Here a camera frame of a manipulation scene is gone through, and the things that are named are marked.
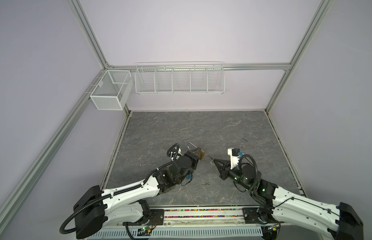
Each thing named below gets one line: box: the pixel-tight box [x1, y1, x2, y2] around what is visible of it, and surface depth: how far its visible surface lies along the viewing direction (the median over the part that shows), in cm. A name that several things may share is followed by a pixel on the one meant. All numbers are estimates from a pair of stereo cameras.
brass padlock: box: [187, 142, 205, 161], surface depth 75 cm
